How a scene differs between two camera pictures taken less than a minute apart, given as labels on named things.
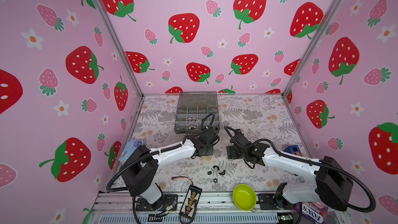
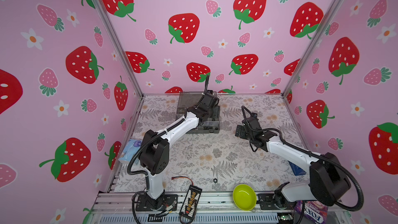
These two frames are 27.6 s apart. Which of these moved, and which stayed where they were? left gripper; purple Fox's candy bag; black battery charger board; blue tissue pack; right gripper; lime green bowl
Moved: right gripper; left gripper
Stayed: black battery charger board; lime green bowl; purple Fox's candy bag; blue tissue pack
